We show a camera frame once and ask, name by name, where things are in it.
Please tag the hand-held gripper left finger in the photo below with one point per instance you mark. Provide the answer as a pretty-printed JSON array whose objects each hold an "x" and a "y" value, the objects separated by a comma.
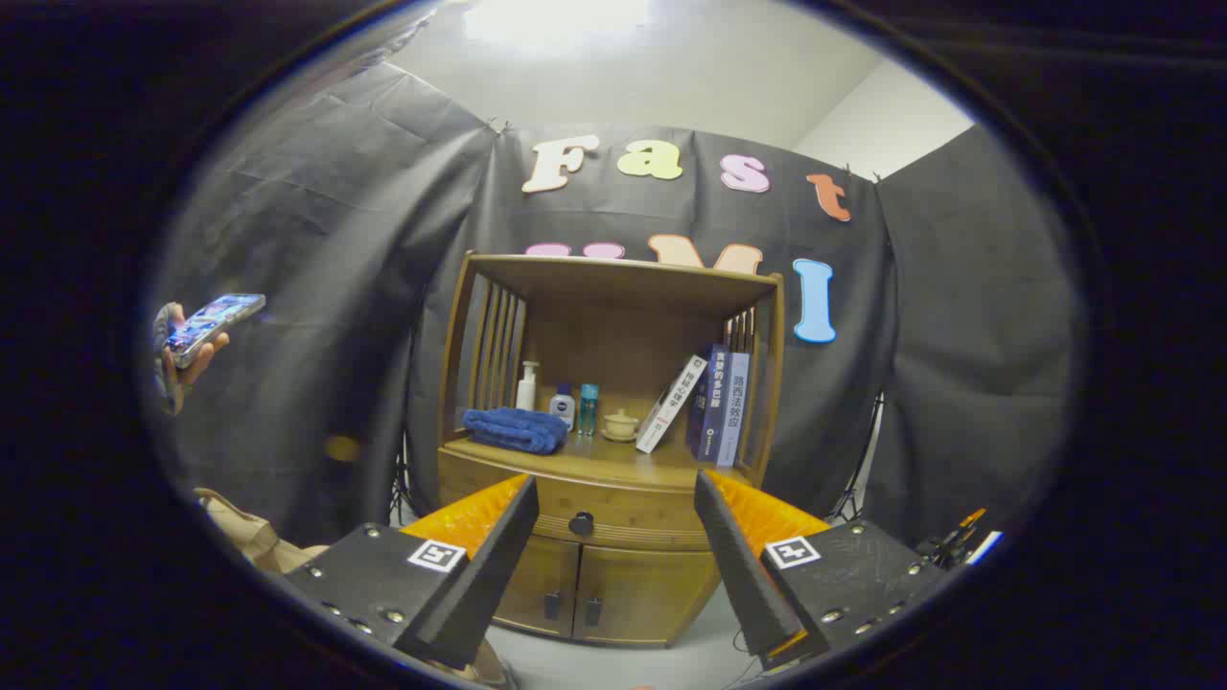
[{"x": 479, "y": 594}]

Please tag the white book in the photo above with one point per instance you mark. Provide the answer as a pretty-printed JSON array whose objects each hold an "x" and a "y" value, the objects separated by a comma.
[{"x": 671, "y": 404}]

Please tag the cream lidded teacup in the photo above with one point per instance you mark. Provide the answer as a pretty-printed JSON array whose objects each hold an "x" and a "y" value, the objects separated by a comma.
[{"x": 621, "y": 425}]

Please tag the black round drawer knob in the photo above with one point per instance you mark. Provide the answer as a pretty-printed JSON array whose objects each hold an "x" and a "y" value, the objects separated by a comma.
[{"x": 581, "y": 524}]

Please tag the wooden countertop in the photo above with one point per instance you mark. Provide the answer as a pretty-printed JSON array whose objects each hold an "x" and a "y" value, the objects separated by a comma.
[{"x": 613, "y": 465}]

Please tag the wooden cabinet door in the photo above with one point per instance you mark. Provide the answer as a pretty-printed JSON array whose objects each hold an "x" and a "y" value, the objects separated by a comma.
[
  {"x": 546, "y": 575},
  {"x": 642, "y": 594}
]

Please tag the dark blue book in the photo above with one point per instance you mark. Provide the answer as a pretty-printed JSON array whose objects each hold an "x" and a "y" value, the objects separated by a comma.
[{"x": 707, "y": 407}]

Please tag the wooden cabinet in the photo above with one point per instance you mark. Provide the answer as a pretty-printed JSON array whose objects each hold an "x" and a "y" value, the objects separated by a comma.
[{"x": 613, "y": 335}]

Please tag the orange and black tool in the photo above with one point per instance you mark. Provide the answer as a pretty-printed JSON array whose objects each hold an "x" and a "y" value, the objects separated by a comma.
[{"x": 954, "y": 541}]

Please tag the wooden drawer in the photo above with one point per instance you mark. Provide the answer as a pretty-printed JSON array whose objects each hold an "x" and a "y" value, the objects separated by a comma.
[{"x": 633, "y": 503}]

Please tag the smartphone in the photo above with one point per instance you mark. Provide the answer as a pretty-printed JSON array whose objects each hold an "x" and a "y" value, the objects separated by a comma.
[{"x": 216, "y": 318}]

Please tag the black backdrop cloth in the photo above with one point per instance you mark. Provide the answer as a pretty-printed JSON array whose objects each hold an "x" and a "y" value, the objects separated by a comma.
[{"x": 335, "y": 287}]

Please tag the black backdrop stand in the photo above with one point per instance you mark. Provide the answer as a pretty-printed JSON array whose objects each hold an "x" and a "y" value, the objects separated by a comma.
[
  {"x": 853, "y": 489},
  {"x": 403, "y": 479}
]

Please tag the white pump bottle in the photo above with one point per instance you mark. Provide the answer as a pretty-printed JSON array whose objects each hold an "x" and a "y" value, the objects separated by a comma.
[{"x": 526, "y": 391}]

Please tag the clear blue bottle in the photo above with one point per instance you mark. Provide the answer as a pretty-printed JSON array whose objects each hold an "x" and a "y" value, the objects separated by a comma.
[{"x": 589, "y": 412}]

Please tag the blue folded towel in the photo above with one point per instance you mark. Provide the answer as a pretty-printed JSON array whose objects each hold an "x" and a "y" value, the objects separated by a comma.
[{"x": 513, "y": 429}]

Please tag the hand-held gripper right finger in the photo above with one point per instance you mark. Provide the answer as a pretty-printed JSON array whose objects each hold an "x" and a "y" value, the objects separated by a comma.
[{"x": 748, "y": 585}]

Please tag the white bottle with blue cap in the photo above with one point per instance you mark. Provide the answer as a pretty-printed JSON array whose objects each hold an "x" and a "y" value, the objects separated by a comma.
[{"x": 563, "y": 410}]

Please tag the pale lavender book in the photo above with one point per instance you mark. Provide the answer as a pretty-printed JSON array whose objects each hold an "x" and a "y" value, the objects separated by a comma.
[{"x": 734, "y": 412}]

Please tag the beige cloth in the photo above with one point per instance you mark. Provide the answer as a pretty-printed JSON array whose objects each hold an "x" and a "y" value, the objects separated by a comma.
[{"x": 484, "y": 666}]

